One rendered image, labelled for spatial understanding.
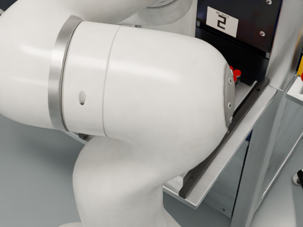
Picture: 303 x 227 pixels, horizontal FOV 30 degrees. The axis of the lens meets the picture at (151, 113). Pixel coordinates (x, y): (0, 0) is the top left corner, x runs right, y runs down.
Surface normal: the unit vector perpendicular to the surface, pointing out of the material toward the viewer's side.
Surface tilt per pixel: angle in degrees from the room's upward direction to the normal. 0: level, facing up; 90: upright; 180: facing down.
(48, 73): 41
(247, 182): 90
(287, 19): 90
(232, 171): 90
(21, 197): 0
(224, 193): 90
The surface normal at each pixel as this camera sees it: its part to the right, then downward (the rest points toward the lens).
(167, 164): -0.33, 0.70
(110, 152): -0.69, -0.40
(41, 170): -0.01, -0.60
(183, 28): 0.44, 0.72
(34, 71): -0.14, 0.06
